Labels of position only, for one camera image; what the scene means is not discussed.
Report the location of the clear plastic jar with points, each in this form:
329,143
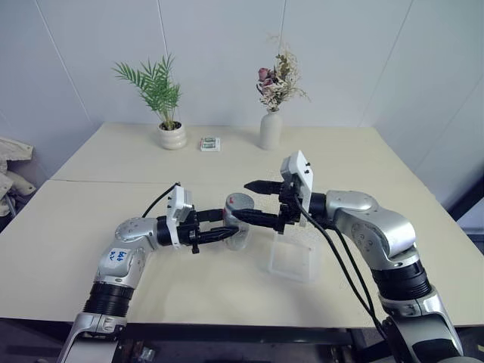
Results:
239,240

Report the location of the silver metal can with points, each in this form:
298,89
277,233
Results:
239,200

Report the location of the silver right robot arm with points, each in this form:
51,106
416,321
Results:
382,230

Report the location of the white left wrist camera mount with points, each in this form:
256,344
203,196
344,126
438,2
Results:
182,202

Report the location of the green palm plant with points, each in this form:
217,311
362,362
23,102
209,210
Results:
159,89

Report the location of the beige jacket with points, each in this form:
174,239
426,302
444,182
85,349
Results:
11,170

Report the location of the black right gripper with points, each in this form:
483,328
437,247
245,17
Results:
287,211

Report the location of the black table frame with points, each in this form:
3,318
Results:
234,334

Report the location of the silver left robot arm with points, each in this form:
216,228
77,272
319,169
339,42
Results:
125,261

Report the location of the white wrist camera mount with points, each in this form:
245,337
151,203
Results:
182,202
300,166

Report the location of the dried flower bouquet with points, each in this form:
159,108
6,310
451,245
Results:
281,81

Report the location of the white ceramic vase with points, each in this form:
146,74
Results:
270,130

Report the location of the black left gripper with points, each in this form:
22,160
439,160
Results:
191,232

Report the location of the clear plastic box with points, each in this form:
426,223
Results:
273,261

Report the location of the white ribbed plant pot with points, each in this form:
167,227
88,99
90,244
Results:
172,138

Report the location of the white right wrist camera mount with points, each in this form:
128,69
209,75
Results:
300,166

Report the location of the small green white card box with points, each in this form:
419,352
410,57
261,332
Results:
210,144

